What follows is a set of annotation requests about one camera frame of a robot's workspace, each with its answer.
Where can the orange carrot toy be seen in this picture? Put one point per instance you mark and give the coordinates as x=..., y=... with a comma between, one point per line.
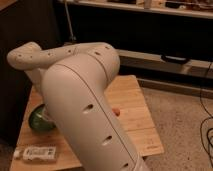
x=116, y=111

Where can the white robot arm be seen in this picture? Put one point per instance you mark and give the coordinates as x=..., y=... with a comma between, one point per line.
x=71, y=80

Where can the green ceramic bowl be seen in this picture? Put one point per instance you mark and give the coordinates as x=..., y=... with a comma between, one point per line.
x=37, y=122

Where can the white tube package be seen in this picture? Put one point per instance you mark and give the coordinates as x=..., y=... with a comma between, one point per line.
x=36, y=153

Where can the metal shelf rack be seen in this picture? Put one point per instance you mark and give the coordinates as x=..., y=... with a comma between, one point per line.
x=142, y=35

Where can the dark cabinet on left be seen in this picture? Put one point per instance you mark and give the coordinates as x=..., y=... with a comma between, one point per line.
x=22, y=22

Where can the black object on shelf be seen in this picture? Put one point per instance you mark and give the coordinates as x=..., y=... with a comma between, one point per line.
x=175, y=60

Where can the wooden folding table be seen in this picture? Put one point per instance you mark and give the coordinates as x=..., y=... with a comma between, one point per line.
x=125, y=94

